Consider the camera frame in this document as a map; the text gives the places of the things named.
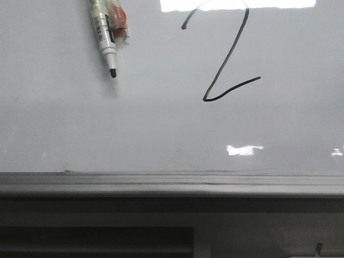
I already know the white whiteboard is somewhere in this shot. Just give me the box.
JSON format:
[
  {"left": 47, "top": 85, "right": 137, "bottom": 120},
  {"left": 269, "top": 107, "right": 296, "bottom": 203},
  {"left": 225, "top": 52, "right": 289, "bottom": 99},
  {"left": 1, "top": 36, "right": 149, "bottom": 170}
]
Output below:
[{"left": 1, "top": 1, "right": 343, "bottom": 176}]

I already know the red pad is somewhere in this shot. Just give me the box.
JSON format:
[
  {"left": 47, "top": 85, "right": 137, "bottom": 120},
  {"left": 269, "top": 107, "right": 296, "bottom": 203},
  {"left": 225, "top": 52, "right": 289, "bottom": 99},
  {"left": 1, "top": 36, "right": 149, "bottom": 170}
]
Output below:
[{"left": 105, "top": 0, "right": 130, "bottom": 42}]

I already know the white black-tip whiteboard marker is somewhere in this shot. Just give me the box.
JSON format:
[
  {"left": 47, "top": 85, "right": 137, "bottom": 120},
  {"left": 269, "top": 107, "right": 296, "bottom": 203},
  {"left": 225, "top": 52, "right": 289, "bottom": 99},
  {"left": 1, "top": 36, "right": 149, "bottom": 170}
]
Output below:
[{"left": 88, "top": 0, "right": 117, "bottom": 78}]

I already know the grey whiteboard marker tray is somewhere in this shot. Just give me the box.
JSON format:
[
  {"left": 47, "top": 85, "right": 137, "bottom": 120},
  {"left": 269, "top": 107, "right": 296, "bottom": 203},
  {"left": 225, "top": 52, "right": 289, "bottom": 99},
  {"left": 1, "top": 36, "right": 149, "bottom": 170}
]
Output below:
[{"left": 1, "top": 171, "right": 343, "bottom": 198}]

